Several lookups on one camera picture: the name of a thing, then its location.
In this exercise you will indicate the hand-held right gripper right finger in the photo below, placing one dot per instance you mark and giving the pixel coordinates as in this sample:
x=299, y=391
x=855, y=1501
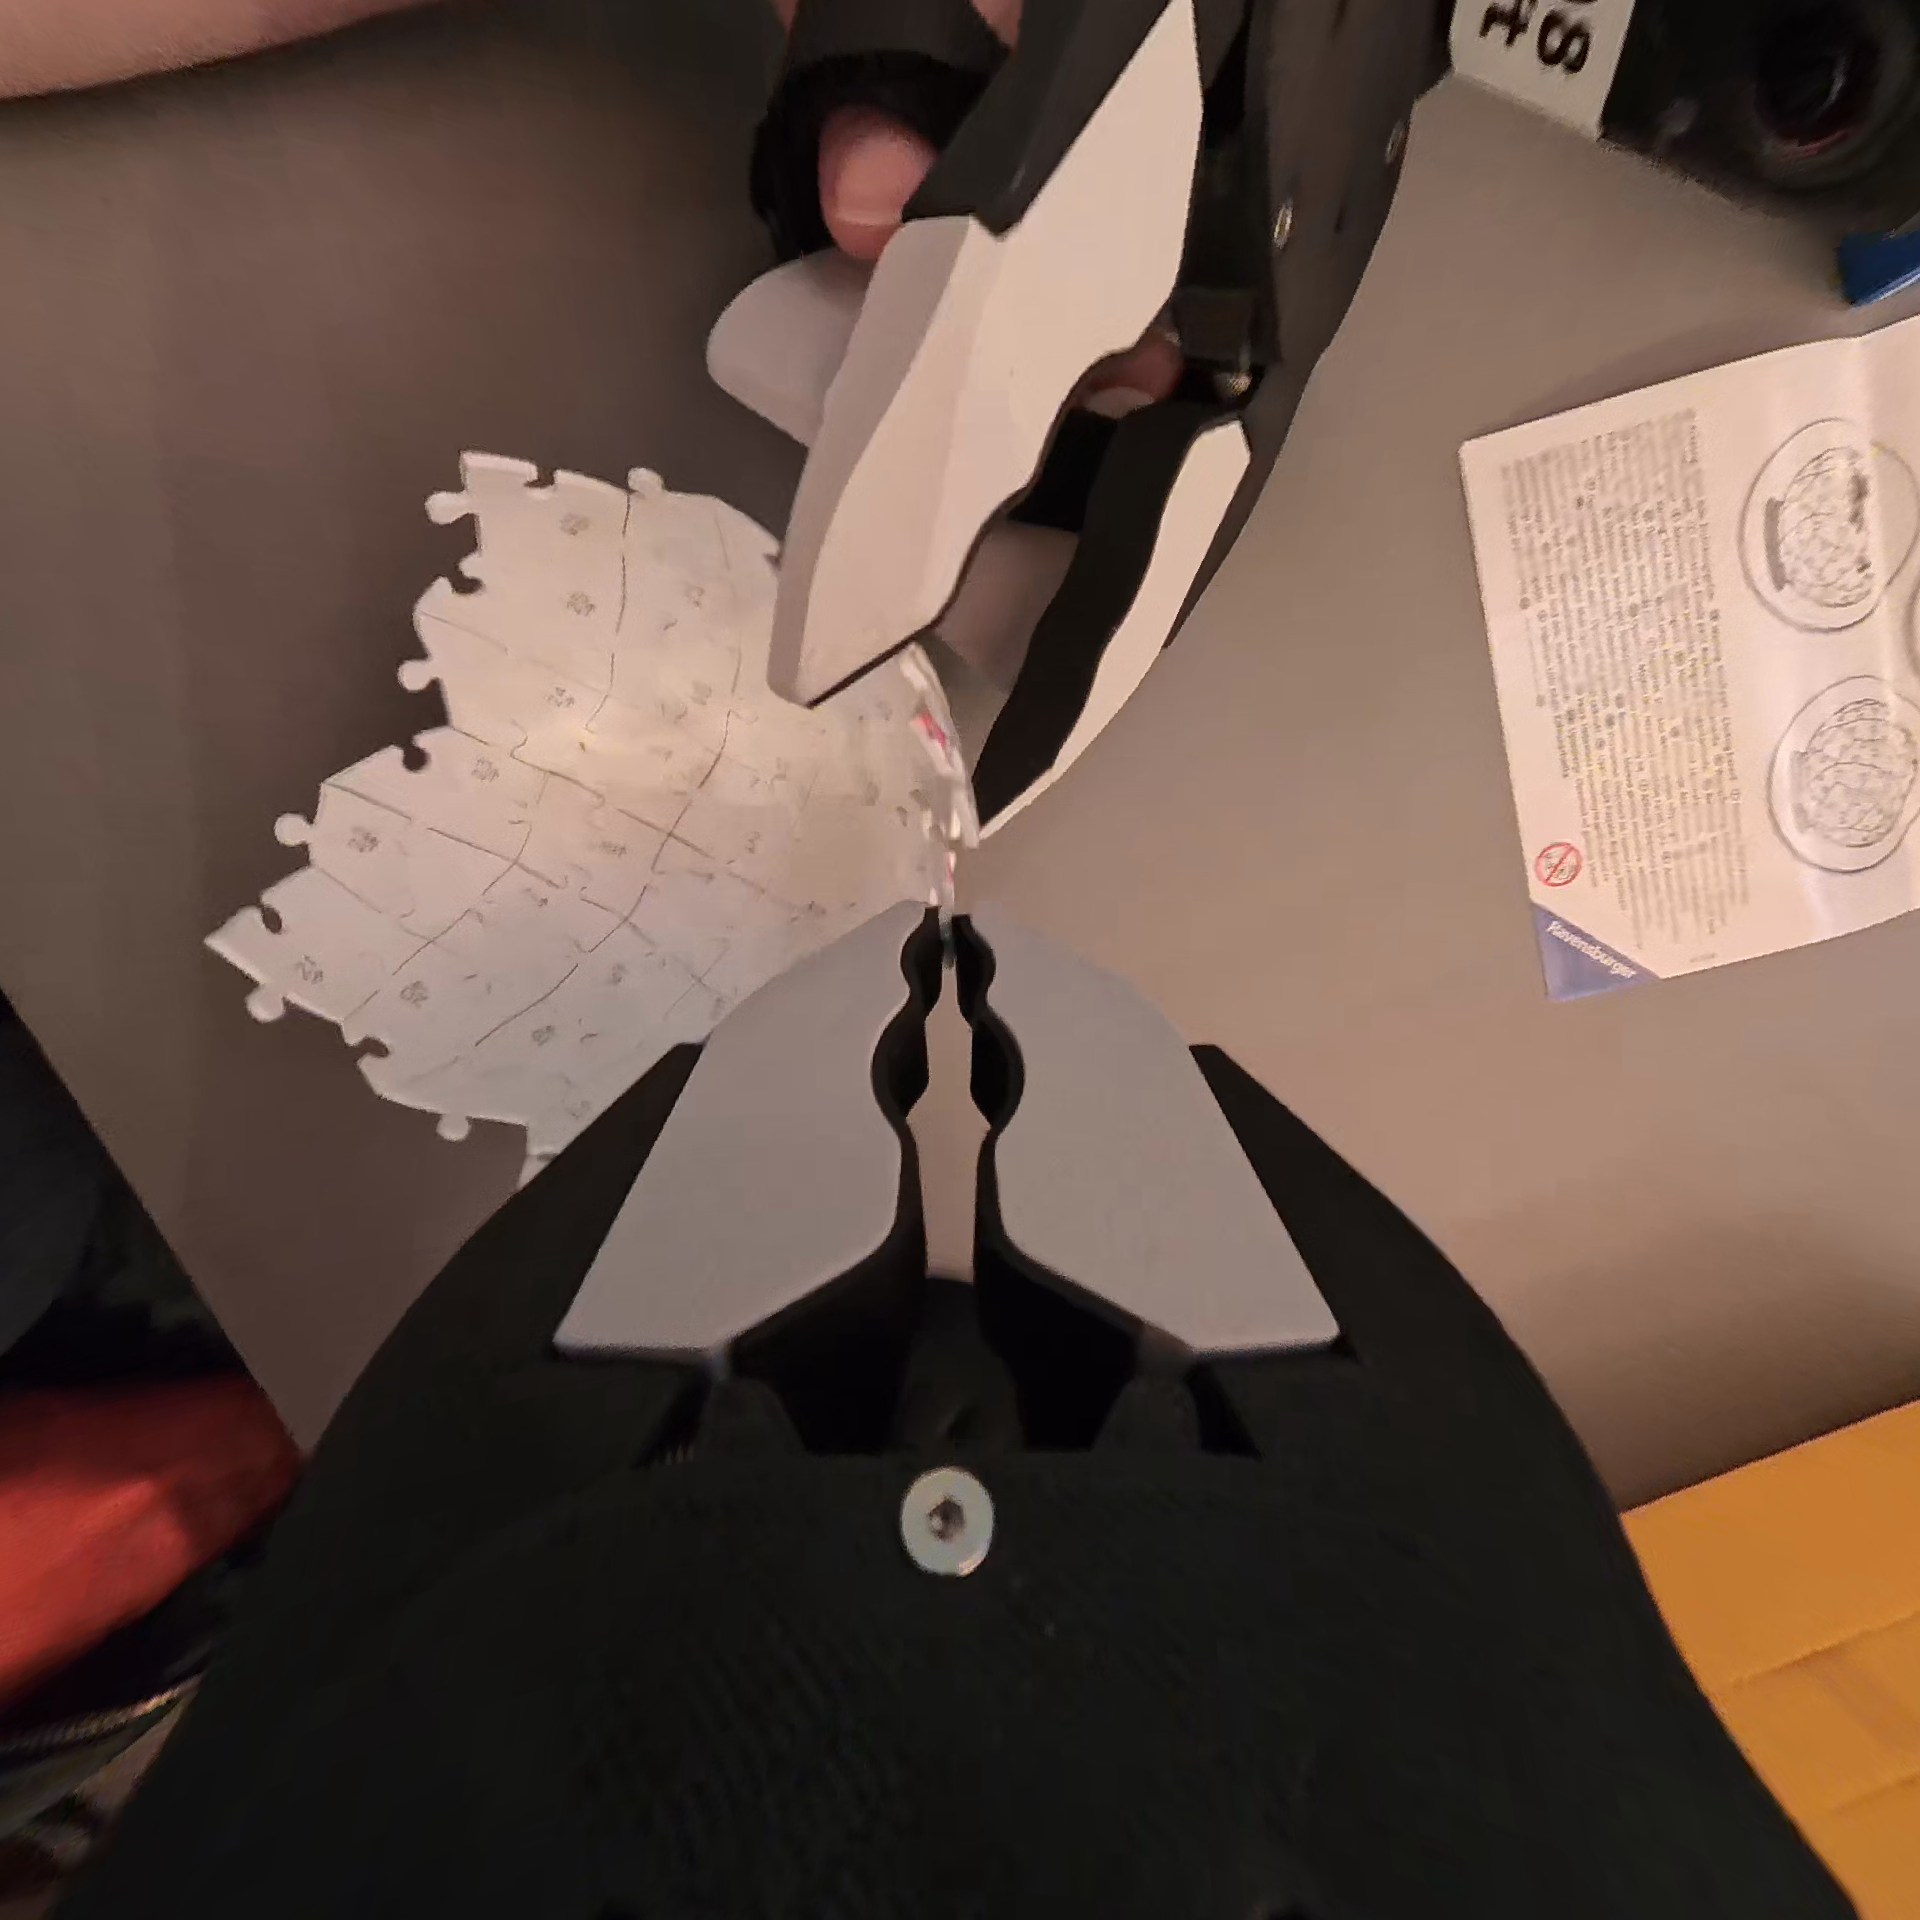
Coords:
x=1154, y=1185

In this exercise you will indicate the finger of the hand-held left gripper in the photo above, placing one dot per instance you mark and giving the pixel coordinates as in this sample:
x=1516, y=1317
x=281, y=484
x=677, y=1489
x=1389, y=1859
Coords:
x=960, y=406
x=1169, y=573

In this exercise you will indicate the colourful puzzle box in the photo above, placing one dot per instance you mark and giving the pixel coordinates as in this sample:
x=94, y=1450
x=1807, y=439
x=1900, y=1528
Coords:
x=1886, y=262

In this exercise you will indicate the person's left forearm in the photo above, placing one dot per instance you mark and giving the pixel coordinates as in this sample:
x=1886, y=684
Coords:
x=152, y=38

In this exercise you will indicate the person's dark blue shirt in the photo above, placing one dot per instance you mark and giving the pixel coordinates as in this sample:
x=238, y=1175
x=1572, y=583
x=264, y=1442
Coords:
x=33, y=1169

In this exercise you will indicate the black jacket with orange lining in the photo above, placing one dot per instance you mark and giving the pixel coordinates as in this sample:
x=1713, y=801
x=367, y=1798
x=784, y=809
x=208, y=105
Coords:
x=120, y=1501

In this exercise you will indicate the small curved puzzle piece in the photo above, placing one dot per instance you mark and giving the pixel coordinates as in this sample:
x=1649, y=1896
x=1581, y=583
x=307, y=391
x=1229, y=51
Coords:
x=935, y=809

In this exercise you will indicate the person's left hand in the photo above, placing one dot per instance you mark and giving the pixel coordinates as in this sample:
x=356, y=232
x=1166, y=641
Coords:
x=871, y=181

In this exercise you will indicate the white instruction leaflet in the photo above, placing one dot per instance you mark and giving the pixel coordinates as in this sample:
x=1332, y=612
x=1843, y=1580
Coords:
x=1649, y=627

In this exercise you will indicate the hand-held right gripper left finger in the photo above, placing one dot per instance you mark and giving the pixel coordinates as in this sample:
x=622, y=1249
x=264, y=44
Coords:
x=745, y=1185

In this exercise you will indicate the half built puzzle ball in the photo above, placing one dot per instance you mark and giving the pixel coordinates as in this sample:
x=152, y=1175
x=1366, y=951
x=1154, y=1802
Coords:
x=595, y=840

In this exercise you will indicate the yellow plastic bin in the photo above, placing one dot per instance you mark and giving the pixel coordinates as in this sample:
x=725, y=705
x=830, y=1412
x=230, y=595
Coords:
x=1802, y=1649

